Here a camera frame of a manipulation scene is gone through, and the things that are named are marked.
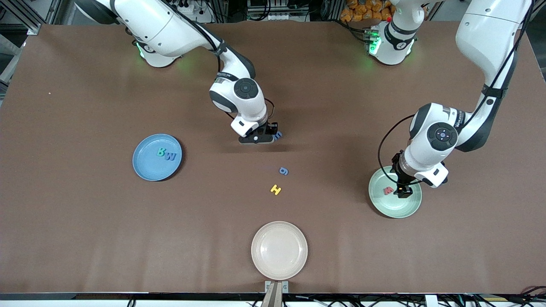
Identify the green plate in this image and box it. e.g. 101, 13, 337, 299
369, 166, 422, 219

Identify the blue plate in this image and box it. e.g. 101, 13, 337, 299
132, 133, 183, 182

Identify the beige plate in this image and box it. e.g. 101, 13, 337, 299
251, 221, 308, 281

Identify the white power strip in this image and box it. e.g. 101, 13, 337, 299
171, 0, 202, 16

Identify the orange snack bag pile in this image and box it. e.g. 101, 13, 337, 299
340, 0, 395, 23

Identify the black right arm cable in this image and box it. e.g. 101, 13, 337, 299
168, 0, 275, 123

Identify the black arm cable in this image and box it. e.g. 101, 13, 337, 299
378, 0, 534, 185
168, 0, 275, 123

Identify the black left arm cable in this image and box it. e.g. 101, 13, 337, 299
378, 0, 534, 185

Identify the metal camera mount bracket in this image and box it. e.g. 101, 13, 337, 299
264, 281, 289, 307

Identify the aluminium frame profile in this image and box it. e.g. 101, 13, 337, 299
0, 0, 58, 35

